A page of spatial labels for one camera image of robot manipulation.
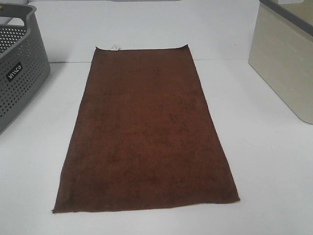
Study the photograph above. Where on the brown towel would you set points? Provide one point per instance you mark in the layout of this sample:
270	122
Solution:
144	137

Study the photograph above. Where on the grey perforated plastic basket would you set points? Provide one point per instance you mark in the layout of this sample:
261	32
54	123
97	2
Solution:
24	65

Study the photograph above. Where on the beige plastic bin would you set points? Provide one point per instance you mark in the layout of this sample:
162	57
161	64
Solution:
282	52

